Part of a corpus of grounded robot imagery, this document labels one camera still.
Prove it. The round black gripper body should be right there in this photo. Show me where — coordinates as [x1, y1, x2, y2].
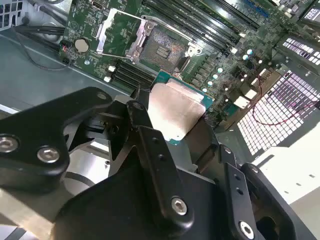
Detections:
[52, 162, 233, 240]

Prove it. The silver CPU green edge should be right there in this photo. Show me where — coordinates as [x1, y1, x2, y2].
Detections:
[146, 70, 215, 146]

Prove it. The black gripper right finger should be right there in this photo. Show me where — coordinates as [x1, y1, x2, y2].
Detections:
[186, 116, 317, 240]

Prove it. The metal socket cover frame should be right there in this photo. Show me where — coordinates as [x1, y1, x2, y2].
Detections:
[95, 6, 151, 63]

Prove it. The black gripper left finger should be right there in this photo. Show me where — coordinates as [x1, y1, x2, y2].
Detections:
[0, 86, 195, 227]

